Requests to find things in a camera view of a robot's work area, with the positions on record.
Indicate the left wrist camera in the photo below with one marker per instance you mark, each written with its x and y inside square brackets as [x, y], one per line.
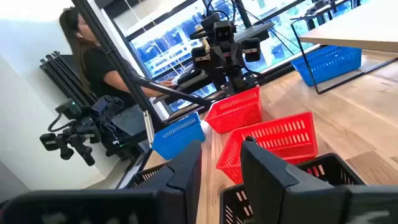
[223, 31]

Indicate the wooden shelf with black legs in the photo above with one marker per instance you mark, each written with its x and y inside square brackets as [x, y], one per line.
[357, 28]

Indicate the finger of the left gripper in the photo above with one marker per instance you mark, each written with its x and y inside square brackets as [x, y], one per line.
[252, 49]
[200, 57]

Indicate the person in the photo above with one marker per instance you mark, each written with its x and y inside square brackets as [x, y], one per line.
[99, 71]

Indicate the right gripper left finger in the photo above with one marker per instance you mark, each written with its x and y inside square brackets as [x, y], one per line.
[174, 193]

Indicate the black table-level camera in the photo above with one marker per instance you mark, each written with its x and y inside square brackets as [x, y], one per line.
[82, 130]

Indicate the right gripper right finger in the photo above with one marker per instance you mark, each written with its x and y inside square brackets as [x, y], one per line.
[273, 193]

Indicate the black plastic basket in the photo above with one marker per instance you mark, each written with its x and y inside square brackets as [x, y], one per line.
[144, 177]
[332, 168]

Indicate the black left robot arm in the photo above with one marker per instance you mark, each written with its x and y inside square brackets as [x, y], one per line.
[237, 82]

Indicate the large window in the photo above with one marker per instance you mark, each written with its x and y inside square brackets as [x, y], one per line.
[168, 46]

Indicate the blue plastic basket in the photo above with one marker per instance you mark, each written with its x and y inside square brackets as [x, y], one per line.
[329, 67]
[177, 143]

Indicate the dark bag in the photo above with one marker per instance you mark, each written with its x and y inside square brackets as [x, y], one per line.
[107, 109]

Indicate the black tripod bundle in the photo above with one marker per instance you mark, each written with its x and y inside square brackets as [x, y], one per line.
[65, 81]

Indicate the red plastic basket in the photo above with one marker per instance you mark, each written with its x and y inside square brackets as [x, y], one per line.
[236, 121]
[298, 154]

